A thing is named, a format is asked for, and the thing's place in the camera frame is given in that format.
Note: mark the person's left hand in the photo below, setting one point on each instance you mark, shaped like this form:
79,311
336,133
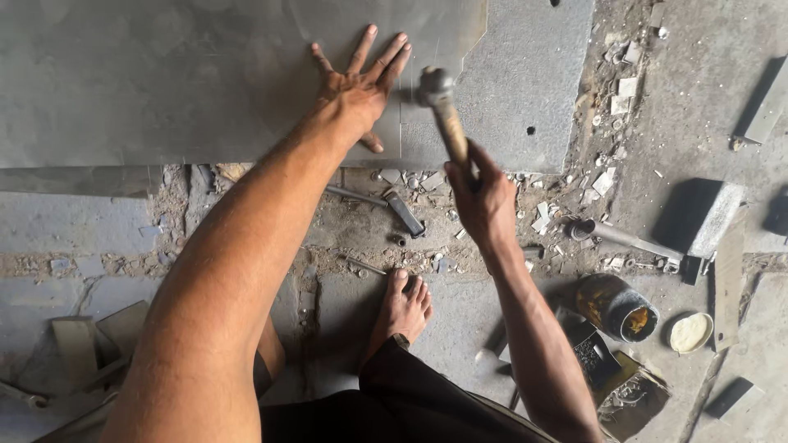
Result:
351,101

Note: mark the person's right hand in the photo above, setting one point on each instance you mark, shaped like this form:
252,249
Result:
486,206

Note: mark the large grey metal sheet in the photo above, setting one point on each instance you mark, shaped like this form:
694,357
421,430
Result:
184,74

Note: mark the black flat chisel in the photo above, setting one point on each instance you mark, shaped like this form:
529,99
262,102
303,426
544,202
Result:
405,212

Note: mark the thin grey metal rod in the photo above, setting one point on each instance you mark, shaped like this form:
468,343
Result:
354,195

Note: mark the small metal socket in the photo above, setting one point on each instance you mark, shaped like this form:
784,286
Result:
399,240

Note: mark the rough grey stone slab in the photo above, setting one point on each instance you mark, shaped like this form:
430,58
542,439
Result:
523,86

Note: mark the person's bare foot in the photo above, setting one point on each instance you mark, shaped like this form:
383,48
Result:
401,311

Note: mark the short metal nail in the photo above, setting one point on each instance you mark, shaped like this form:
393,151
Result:
364,266

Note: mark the scatter of metal scraps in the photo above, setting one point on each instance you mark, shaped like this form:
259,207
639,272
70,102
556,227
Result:
606,141

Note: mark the grey metal pipe tool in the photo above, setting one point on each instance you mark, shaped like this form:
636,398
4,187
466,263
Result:
622,237

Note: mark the stained tin can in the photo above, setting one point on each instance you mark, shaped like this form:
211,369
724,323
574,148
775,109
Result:
609,304

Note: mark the dark box of nails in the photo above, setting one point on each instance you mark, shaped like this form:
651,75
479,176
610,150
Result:
592,354

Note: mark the person's black shorts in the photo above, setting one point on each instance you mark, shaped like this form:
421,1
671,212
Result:
394,406

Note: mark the large grey stone block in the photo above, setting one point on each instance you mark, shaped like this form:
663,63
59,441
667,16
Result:
708,215

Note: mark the round lid with white paste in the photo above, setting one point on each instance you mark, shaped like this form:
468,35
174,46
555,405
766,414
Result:
690,332

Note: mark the torn brown cardboard box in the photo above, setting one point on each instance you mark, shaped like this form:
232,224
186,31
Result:
634,397

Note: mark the narrow wooden strip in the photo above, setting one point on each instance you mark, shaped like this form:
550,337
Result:
729,283

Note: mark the person's leg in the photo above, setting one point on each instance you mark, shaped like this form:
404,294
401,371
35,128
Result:
269,354

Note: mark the folded grey metal strip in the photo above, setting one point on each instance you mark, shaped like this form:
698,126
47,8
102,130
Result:
74,180

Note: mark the dark object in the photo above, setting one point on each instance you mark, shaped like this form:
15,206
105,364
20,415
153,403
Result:
779,212

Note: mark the long grey metal bar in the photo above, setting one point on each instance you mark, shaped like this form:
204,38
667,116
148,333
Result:
766,111

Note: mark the small grey stone block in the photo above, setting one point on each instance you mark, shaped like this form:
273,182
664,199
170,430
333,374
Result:
736,400

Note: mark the grey metal hand tool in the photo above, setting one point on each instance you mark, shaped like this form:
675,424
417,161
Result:
23,395

